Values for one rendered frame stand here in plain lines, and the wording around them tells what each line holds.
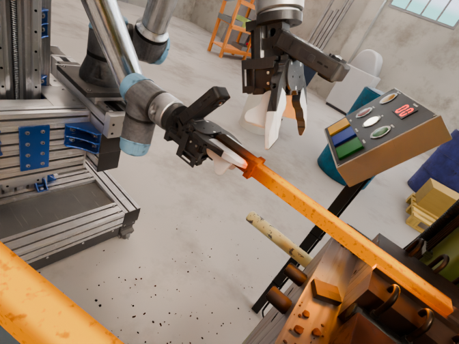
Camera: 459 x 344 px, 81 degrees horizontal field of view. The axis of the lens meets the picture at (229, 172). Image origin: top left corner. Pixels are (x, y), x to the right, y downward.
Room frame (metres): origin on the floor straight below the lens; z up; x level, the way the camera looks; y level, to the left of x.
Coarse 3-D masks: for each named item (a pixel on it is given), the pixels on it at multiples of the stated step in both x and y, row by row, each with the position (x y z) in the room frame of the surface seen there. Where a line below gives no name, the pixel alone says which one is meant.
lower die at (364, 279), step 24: (384, 240) 0.45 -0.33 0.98; (360, 264) 0.41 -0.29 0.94; (408, 264) 0.40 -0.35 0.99; (360, 288) 0.31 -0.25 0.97; (384, 288) 0.31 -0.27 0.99; (408, 288) 0.32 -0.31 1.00; (456, 288) 0.41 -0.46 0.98; (384, 312) 0.28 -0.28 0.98; (408, 312) 0.28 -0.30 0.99; (432, 336) 0.26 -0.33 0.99
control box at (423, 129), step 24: (384, 96) 1.07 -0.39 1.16; (408, 96) 0.96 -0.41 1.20; (360, 120) 0.99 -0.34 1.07; (384, 120) 0.89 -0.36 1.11; (408, 120) 0.81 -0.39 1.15; (432, 120) 0.76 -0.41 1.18; (384, 144) 0.76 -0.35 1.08; (408, 144) 0.76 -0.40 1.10; (432, 144) 0.76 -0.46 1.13; (336, 168) 0.76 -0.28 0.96; (360, 168) 0.76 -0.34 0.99; (384, 168) 0.76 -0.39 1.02
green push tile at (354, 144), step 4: (352, 140) 0.86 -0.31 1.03; (356, 140) 0.84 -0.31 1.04; (344, 144) 0.86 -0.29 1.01; (348, 144) 0.84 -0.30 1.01; (352, 144) 0.83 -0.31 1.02; (356, 144) 0.82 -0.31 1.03; (360, 144) 0.81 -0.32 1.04; (336, 148) 0.86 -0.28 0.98; (340, 148) 0.85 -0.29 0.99; (344, 148) 0.83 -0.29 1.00; (348, 148) 0.82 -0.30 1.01; (352, 148) 0.81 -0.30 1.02; (356, 148) 0.80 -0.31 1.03; (360, 148) 0.79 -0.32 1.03; (340, 152) 0.82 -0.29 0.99; (344, 152) 0.81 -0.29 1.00; (348, 152) 0.79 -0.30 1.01; (352, 152) 0.79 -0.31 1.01; (340, 156) 0.80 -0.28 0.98; (344, 156) 0.79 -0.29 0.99
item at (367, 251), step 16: (224, 144) 0.48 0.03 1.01; (256, 160) 0.46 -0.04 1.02; (256, 176) 0.44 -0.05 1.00; (272, 176) 0.44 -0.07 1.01; (288, 192) 0.42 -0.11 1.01; (304, 208) 0.40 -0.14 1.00; (320, 208) 0.41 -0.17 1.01; (320, 224) 0.39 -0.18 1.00; (336, 224) 0.39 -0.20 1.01; (352, 240) 0.37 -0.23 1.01; (368, 240) 0.38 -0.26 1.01; (368, 256) 0.35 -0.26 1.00; (384, 256) 0.36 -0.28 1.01; (400, 272) 0.34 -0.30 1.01; (416, 288) 0.32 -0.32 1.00; (432, 288) 0.34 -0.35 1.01; (432, 304) 0.31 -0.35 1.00; (448, 304) 0.32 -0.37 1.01
